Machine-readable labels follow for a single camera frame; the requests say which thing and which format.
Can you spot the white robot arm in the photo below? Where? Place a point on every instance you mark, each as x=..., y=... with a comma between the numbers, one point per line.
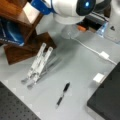
x=73, y=11

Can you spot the black pen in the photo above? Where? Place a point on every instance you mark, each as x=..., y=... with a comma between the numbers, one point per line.
x=62, y=95

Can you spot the small white block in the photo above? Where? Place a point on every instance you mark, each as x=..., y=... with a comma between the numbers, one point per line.
x=98, y=78

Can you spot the blue book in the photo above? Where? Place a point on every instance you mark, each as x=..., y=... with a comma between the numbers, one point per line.
x=10, y=32

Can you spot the black box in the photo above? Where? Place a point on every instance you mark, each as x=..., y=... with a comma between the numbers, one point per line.
x=105, y=101

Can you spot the white cable adapter box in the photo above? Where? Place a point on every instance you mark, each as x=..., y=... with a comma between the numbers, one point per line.
x=104, y=55

